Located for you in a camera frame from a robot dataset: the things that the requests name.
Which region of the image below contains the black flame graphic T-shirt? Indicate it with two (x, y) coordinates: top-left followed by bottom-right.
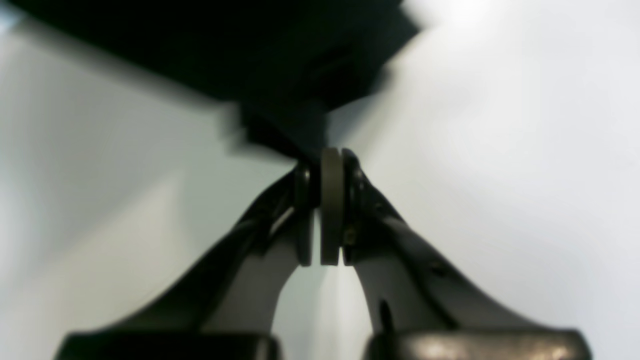
(12, 0), (420, 163)

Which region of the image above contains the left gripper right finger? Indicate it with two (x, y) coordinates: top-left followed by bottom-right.
(342, 149), (593, 360)

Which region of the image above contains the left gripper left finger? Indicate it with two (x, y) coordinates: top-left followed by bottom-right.
(55, 162), (314, 360)

